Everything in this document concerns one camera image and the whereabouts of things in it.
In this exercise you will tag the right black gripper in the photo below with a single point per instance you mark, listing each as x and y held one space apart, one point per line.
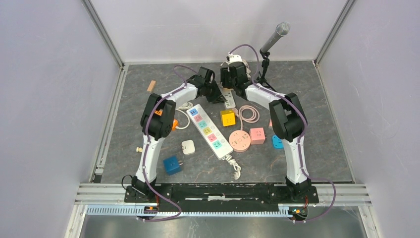
224 76

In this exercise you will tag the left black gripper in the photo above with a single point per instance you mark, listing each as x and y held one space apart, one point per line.
218 97

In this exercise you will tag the white green small power strip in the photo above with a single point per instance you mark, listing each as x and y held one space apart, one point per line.
229 100

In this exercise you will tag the yellow cube adapter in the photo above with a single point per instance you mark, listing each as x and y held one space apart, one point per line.
227 118

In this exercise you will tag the orange power strip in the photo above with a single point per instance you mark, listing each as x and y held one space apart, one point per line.
175 121

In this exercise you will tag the pink plug adapter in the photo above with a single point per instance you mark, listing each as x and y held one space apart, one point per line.
257 135

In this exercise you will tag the pink round socket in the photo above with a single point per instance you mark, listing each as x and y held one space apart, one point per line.
240 141

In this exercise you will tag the white long power strip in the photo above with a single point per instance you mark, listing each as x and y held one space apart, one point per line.
209 131

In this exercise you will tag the white square plug adapter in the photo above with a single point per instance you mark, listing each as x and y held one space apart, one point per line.
188 147

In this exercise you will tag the small blue plug adapter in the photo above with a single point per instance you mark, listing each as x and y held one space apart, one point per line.
277 142

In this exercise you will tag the blue cube adapter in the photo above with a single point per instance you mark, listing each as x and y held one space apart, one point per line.
172 165

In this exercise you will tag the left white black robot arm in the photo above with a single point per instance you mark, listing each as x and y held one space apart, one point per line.
157 121

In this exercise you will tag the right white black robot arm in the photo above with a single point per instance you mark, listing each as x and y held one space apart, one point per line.
287 116

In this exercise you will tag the black tripod microphone stand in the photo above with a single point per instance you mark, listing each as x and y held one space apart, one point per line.
265 64

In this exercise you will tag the wooden block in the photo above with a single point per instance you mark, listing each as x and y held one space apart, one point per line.
151 86

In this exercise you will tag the grey handheld microphone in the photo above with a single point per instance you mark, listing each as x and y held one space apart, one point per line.
281 30

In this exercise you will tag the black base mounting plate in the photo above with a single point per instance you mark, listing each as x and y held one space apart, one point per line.
223 197

